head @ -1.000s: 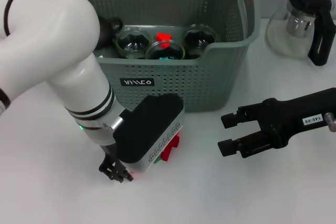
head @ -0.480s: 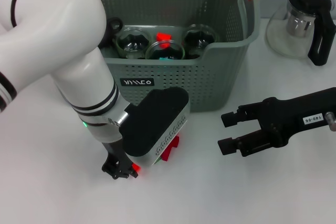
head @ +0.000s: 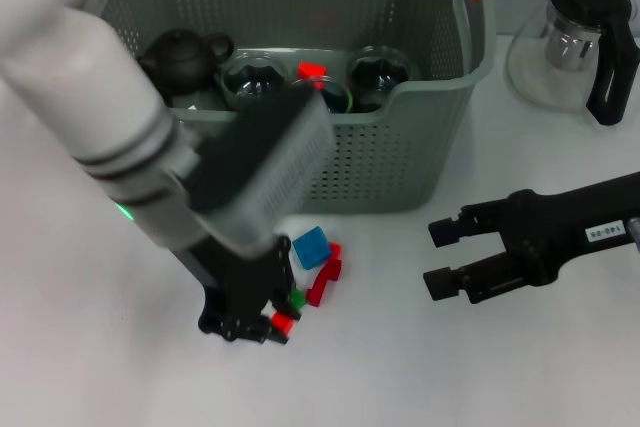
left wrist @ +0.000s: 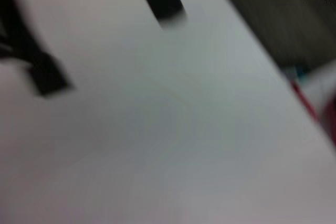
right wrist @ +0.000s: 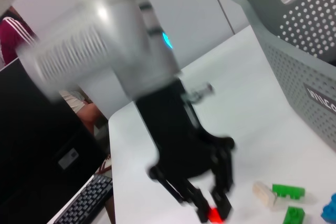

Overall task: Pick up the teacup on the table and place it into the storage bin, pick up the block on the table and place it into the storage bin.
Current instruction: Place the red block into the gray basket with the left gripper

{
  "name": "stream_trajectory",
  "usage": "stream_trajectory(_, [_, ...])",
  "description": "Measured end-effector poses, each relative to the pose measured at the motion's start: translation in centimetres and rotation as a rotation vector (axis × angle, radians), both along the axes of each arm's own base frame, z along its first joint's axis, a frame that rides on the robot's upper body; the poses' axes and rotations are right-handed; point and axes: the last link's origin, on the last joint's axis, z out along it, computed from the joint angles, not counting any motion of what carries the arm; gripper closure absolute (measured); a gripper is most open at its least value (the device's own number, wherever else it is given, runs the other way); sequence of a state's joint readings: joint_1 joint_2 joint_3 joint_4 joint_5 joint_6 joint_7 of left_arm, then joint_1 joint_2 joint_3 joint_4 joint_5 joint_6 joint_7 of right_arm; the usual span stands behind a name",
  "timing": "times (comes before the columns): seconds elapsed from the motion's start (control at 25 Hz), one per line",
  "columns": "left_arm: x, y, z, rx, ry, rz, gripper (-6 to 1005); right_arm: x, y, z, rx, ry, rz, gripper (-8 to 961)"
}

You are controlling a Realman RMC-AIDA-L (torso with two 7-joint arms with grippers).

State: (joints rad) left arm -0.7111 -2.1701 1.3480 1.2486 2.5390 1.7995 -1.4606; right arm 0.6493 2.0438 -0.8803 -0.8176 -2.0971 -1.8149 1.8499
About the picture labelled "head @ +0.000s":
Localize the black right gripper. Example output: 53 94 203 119
422 171 640 305

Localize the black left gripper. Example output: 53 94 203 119
172 234 305 348

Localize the small red square brick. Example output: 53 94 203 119
271 312 296 337

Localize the glass teacup black sleeve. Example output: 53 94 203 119
289 74 357 116
347 45 417 114
221 50 292 112

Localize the red slope brick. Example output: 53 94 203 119
297 61 327 80

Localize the grey perforated storage bin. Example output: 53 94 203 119
85 0 499 216

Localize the dark red curved brick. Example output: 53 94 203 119
306 257 344 308

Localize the blue square brick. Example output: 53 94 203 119
291 226 334 271

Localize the glass pitcher black lid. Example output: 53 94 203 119
505 0 640 127

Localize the black clay teapot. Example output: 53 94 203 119
137 29 236 97

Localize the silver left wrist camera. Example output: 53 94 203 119
187 89 335 259

